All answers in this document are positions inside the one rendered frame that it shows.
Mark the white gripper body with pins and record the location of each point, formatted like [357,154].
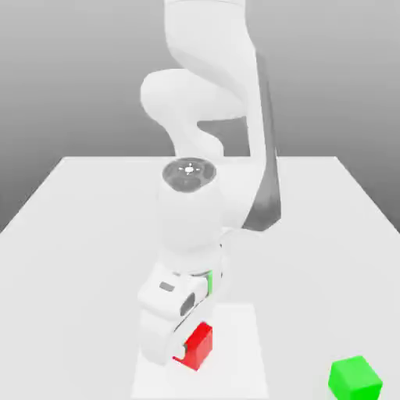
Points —
[154,339]

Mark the small red cube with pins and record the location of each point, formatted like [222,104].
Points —
[200,347]

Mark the small green cube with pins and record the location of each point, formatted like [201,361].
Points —
[354,379]

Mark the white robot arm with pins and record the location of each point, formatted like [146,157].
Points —
[189,218]

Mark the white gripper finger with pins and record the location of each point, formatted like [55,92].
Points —
[178,349]

